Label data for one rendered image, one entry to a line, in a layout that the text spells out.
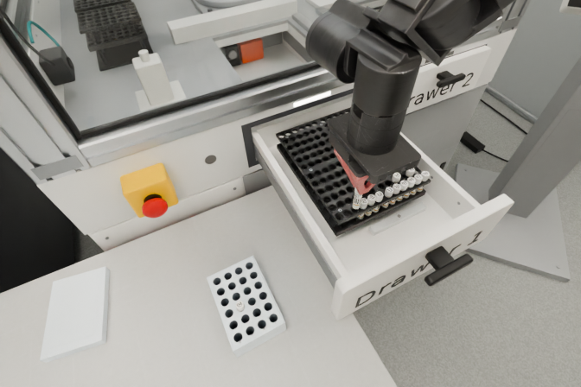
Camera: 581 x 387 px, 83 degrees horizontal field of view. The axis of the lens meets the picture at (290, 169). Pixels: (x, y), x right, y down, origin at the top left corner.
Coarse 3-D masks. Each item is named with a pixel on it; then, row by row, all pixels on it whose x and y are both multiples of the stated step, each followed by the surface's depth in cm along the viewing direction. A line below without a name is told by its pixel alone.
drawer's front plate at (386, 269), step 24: (480, 216) 45; (432, 240) 43; (456, 240) 47; (480, 240) 54; (384, 264) 41; (408, 264) 43; (336, 288) 40; (360, 288) 40; (384, 288) 46; (336, 312) 44
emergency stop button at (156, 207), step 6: (156, 198) 53; (144, 204) 52; (150, 204) 52; (156, 204) 53; (162, 204) 53; (144, 210) 52; (150, 210) 53; (156, 210) 53; (162, 210) 54; (150, 216) 54; (156, 216) 54
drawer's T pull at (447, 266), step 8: (440, 248) 44; (432, 256) 43; (440, 256) 43; (448, 256) 43; (464, 256) 43; (432, 264) 43; (440, 264) 42; (448, 264) 42; (456, 264) 42; (464, 264) 42; (432, 272) 42; (440, 272) 41; (448, 272) 41; (432, 280) 41; (440, 280) 41
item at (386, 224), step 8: (408, 208) 56; (416, 208) 56; (424, 208) 56; (392, 216) 55; (400, 216) 55; (408, 216) 55; (376, 224) 54; (384, 224) 54; (392, 224) 54; (376, 232) 53
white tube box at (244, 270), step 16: (224, 272) 54; (240, 272) 56; (256, 272) 54; (224, 288) 53; (240, 288) 52; (256, 288) 54; (224, 304) 53; (256, 304) 51; (272, 304) 51; (224, 320) 49; (240, 320) 49; (256, 320) 49; (272, 320) 52; (240, 336) 50; (256, 336) 48; (272, 336) 50; (240, 352) 48
